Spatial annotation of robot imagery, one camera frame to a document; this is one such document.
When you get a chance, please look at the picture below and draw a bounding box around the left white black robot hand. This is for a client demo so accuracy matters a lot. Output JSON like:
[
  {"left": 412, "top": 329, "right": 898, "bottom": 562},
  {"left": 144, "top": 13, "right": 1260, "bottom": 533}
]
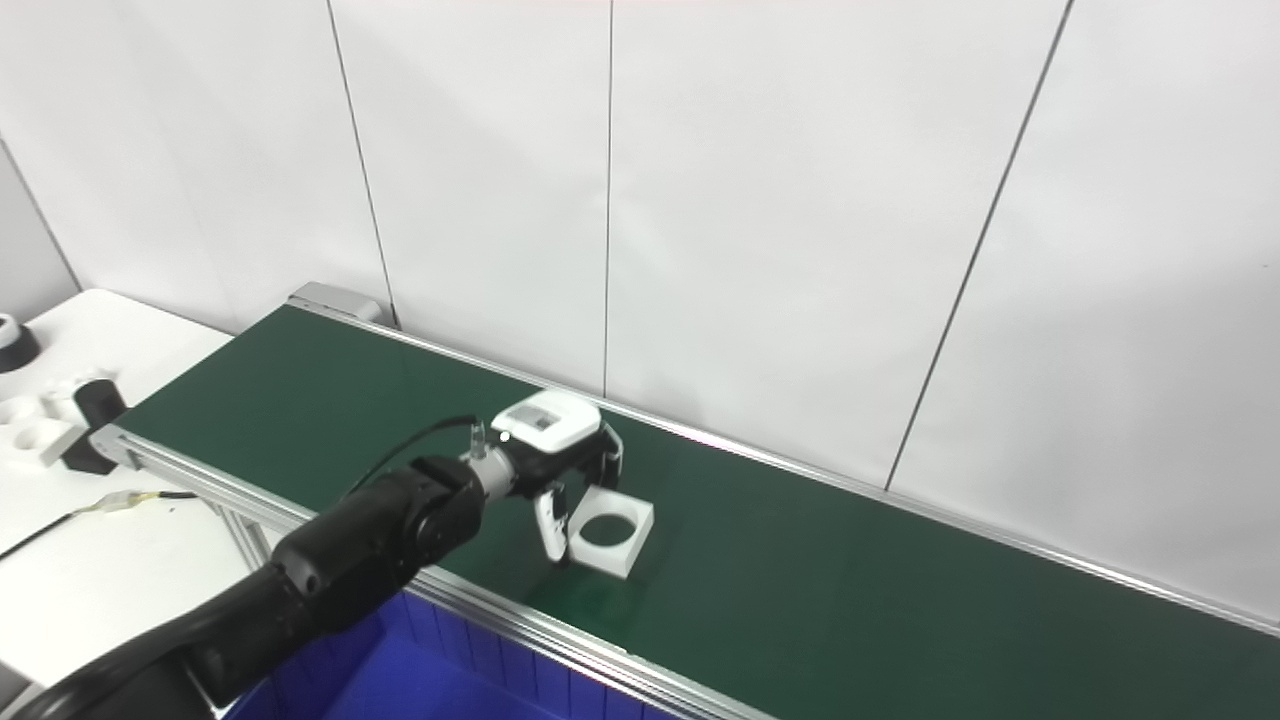
[{"left": 490, "top": 390, "right": 626, "bottom": 566}]

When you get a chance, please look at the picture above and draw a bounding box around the white square part round hole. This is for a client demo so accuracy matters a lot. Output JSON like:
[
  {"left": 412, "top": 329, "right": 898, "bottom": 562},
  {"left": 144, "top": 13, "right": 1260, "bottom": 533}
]
[{"left": 568, "top": 488, "right": 655, "bottom": 579}]

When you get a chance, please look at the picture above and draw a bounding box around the green conveyor belt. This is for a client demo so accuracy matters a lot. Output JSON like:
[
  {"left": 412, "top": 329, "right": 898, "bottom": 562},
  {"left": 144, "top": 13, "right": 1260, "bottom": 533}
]
[
  {"left": 118, "top": 305, "right": 1280, "bottom": 720},
  {"left": 90, "top": 282, "right": 1280, "bottom": 720}
]

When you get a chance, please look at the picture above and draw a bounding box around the blue plastic bin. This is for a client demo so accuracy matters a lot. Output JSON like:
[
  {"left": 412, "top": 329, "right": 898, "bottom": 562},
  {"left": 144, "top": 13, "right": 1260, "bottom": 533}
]
[{"left": 225, "top": 590, "right": 681, "bottom": 720}]

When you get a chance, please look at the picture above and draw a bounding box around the black cylinder part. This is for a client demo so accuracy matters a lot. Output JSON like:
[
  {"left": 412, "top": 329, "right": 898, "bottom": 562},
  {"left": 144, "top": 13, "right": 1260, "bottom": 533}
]
[{"left": 62, "top": 376, "right": 129, "bottom": 475}]

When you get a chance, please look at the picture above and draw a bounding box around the white holed block part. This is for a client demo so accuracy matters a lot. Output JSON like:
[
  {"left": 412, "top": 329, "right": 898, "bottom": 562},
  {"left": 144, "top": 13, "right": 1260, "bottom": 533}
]
[
  {"left": 0, "top": 394, "right": 43, "bottom": 439},
  {"left": 15, "top": 416, "right": 86, "bottom": 469},
  {"left": 42, "top": 368, "right": 119, "bottom": 419}
]

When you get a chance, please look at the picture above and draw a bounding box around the white table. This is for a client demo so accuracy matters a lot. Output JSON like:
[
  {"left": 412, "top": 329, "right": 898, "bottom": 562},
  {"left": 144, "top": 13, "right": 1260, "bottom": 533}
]
[{"left": 0, "top": 290, "right": 276, "bottom": 701}]

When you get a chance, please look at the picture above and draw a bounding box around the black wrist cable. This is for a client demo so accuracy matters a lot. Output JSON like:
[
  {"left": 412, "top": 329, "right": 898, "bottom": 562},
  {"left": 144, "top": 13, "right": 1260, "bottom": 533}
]
[{"left": 345, "top": 415, "right": 491, "bottom": 501}]

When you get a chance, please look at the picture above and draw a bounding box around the black cable yellow tape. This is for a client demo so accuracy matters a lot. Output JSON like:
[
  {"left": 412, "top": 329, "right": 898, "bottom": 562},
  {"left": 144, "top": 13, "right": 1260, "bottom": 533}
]
[{"left": 0, "top": 490, "right": 201, "bottom": 563}]

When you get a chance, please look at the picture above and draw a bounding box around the black white ring part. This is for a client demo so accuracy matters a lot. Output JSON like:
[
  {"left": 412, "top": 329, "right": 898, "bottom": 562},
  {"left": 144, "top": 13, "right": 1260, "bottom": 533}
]
[{"left": 0, "top": 313, "right": 43, "bottom": 374}]

